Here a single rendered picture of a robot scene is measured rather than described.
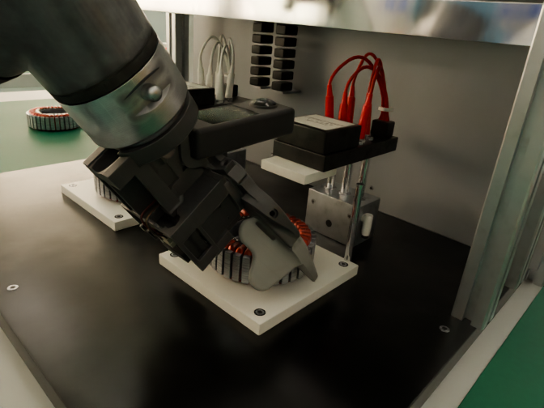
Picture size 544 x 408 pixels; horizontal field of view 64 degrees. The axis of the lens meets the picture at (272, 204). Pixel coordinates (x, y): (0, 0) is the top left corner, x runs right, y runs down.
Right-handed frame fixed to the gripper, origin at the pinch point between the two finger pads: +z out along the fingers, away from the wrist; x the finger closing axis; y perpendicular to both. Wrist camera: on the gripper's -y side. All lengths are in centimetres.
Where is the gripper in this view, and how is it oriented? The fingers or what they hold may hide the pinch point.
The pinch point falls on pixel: (263, 244)
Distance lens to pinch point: 45.7
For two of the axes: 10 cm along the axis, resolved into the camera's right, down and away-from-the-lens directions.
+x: 7.2, 3.3, -6.1
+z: 3.4, 6.0, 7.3
